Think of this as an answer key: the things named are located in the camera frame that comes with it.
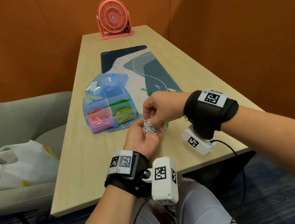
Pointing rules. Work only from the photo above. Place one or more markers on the person's left hand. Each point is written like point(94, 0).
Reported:
point(141, 144)

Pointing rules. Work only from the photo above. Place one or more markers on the person's right hand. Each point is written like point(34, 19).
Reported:
point(167, 105)

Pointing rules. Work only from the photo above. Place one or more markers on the person's right fingers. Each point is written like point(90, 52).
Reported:
point(151, 112)

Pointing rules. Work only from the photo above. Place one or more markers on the person's left thumb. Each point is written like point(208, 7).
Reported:
point(135, 130)

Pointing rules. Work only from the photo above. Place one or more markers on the pile of white paper clips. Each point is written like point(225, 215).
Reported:
point(149, 128)

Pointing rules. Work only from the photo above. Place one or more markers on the person's right forearm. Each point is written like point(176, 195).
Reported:
point(277, 141)

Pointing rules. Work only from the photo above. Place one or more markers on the person's left forearm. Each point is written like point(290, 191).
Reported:
point(102, 221)

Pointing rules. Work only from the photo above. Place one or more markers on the heap of yellow paper clips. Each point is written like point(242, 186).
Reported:
point(124, 115)

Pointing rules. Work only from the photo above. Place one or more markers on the loose green paper clips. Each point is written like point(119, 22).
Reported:
point(147, 91)

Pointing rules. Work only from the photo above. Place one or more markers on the loose white paper clip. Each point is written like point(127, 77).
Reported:
point(172, 90)
point(157, 85)

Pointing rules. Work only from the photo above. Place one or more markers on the heap of green paper clips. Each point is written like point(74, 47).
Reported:
point(118, 102)

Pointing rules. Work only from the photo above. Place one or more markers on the left wrist marker block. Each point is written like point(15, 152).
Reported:
point(123, 163)

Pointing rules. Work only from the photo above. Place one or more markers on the wrist marker block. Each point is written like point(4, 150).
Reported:
point(212, 97)
point(123, 163)

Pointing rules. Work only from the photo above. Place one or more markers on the heap of pink paper clips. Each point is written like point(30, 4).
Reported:
point(99, 122)

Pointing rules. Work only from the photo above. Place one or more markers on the blue clear compartment box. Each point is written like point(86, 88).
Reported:
point(107, 102)

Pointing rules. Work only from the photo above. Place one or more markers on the heap of orange paper clips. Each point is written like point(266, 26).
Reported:
point(95, 112)

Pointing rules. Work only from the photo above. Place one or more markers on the blue grey patterned desk mat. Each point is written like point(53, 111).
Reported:
point(141, 67)

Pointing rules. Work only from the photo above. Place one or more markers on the heap of blue paper clips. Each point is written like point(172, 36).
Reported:
point(92, 100)

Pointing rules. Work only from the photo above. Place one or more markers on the right wrist marker block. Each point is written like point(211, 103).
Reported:
point(212, 97)

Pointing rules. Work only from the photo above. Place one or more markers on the person's grey trousers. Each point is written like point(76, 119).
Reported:
point(186, 214)

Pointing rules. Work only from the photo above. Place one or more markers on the pink desk fan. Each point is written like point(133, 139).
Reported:
point(113, 18)

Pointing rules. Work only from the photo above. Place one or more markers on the white plastic bag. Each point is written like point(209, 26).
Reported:
point(21, 166)

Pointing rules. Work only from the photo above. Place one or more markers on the grey armchair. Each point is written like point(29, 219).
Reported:
point(13, 151)

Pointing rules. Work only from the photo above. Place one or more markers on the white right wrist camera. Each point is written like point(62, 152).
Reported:
point(197, 142)

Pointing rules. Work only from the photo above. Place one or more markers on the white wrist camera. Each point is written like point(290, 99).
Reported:
point(164, 180)
point(197, 142)

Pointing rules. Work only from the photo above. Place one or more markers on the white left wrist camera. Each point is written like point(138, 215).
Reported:
point(164, 180)

